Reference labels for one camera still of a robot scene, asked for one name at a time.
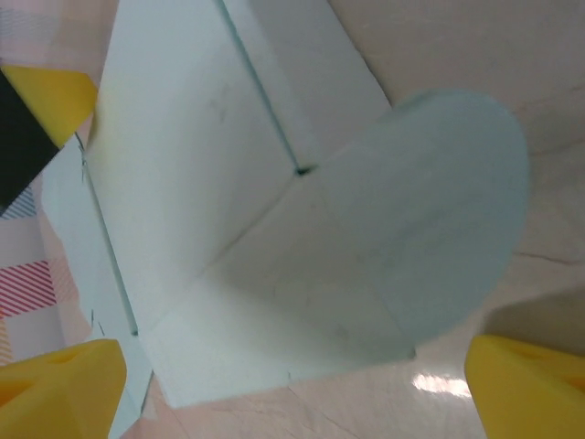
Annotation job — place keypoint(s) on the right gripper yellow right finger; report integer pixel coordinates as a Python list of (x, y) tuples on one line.
[(535, 393)]

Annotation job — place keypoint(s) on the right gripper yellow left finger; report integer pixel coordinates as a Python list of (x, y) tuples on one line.
[(55, 393)]

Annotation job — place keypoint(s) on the teal paper box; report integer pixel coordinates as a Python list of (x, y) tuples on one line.
[(274, 251)]

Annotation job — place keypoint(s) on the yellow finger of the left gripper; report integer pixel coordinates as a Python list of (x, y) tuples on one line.
[(41, 105)]

